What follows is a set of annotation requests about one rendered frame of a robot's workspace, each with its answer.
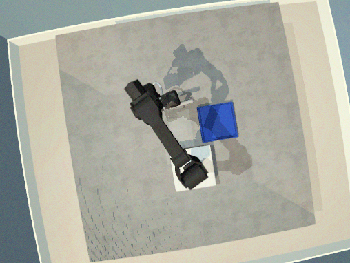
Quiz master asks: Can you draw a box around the grey metal t-shaped stake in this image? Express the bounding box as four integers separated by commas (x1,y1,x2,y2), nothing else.
169,98,194,109

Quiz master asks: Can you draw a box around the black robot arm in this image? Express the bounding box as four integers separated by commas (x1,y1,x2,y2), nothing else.
124,79,209,190

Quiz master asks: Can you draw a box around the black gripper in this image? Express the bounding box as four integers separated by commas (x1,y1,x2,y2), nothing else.
155,90,181,111

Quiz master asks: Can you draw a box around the blue tray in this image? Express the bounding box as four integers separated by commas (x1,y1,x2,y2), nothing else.
197,102,238,143

